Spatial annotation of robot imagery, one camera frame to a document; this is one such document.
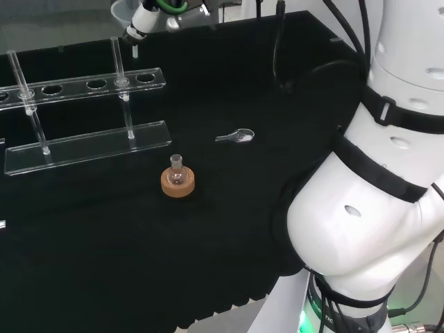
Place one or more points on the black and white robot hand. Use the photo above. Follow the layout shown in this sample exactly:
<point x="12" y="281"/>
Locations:
<point x="147" y="17"/>

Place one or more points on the translucent plastic funnel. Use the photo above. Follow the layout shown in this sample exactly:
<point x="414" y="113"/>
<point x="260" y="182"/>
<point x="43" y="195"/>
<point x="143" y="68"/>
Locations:
<point x="119" y="12"/>

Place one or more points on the clear funnel stand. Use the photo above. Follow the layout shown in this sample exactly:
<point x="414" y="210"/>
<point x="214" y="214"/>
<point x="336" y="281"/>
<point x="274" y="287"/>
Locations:
<point x="86" y="145"/>

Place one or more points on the black tripod leg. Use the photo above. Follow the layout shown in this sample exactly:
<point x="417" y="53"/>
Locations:
<point x="258" y="8"/>

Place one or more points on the small round-bottom glass flask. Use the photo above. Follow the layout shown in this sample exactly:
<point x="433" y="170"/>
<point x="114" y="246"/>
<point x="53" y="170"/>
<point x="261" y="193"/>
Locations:
<point x="177" y="175"/>

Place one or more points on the black cloth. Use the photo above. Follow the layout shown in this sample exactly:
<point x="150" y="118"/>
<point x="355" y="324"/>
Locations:
<point x="104" y="249"/>

